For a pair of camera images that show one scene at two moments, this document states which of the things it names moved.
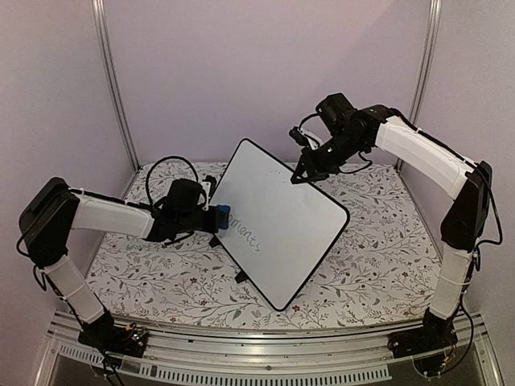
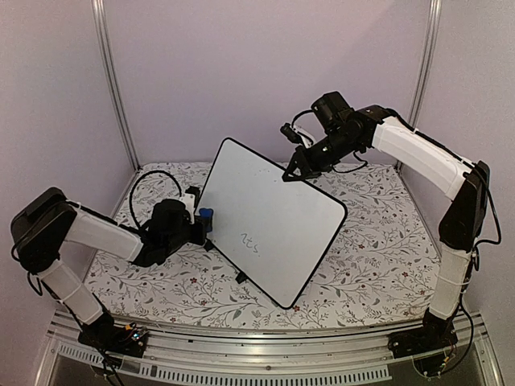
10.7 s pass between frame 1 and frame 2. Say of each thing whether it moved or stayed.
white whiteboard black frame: stayed
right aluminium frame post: stayed
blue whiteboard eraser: moved
